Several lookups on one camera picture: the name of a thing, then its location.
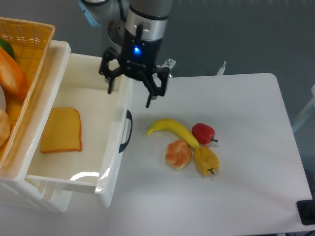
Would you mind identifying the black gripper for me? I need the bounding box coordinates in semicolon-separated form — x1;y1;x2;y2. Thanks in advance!
99;34;170;108

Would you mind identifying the toy bread slice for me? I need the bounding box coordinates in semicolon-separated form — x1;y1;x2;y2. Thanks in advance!
39;107;82;153

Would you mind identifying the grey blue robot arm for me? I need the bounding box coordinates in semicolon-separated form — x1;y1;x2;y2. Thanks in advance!
78;0;176;107

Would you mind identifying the knotted toy bread roll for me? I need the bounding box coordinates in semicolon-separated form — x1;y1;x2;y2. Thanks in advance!
164;140;192;171

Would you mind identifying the white drawer cabinet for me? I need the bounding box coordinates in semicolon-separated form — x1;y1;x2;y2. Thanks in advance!
0;40;72;212

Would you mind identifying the yellow toy banana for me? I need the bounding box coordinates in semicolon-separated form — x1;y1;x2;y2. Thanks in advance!
146;118;200;150

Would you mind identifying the red toy bell pepper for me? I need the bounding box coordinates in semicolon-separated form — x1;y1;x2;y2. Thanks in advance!
191;123;218;145

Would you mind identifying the yellow toy bell pepper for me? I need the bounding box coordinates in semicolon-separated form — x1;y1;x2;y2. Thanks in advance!
193;146;220;176

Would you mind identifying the yellow wicker basket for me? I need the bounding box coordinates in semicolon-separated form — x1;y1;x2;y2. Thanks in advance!
0;17;55;167

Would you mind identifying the orange toy baguette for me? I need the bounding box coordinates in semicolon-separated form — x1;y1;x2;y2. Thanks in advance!
0;48;30;98

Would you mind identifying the green toy fruit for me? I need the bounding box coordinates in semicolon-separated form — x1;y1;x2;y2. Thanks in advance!
0;38;15;59

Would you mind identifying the black device at edge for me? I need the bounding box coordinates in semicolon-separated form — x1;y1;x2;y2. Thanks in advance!
296;200;315;225

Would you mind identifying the dark drawer handle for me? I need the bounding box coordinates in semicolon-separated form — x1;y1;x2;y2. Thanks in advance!
119;110;133;153

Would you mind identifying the white metal table bracket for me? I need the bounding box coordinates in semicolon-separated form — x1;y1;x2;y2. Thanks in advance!
217;61;227;76

